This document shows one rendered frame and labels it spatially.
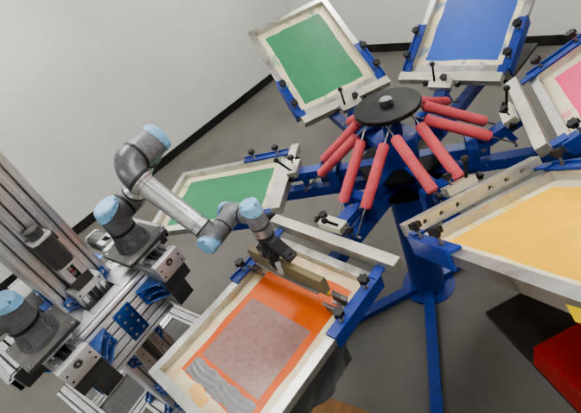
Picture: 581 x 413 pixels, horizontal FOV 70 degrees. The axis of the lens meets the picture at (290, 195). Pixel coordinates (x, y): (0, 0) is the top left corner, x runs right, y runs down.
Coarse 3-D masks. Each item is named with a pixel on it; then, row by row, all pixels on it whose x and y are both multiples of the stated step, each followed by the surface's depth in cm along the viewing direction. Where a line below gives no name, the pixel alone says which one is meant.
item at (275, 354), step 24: (336, 288) 165; (288, 312) 165; (312, 312) 160; (264, 336) 160; (288, 336) 156; (312, 336) 152; (240, 360) 155; (264, 360) 151; (288, 360) 148; (240, 384) 147; (264, 384) 144
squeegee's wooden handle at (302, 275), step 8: (248, 248) 174; (256, 256) 171; (264, 264) 172; (288, 264) 158; (296, 264) 157; (288, 272) 160; (296, 272) 155; (304, 272) 152; (312, 272) 151; (304, 280) 154; (312, 280) 149; (320, 280) 147; (320, 288) 150; (328, 288) 151
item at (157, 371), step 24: (288, 240) 192; (336, 264) 170; (240, 288) 183; (216, 312) 176; (192, 336) 169; (168, 360) 163; (312, 360) 141; (168, 384) 154; (192, 408) 143; (288, 408) 133
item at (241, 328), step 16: (256, 288) 181; (272, 288) 177; (288, 288) 174; (240, 304) 176; (256, 304) 173; (272, 304) 170; (224, 320) 173; (240, 320) 170; (256, 320) 167; (272, 320) 164; (224, 336) 166; (240, 336) 164; (256, 336) 161; (208, 352) 163; (224, 352) 161; (240, 352) 158; (224, 368) 155
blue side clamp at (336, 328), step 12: (360, 288) 156; (372, 288) 153; (360, 300) 152; (372, 300) 155; (348, 312) 149; (360, 312) 150; (336, 324) 147; (348, 324) 147; (336, 336) 143; (348, 336) 148
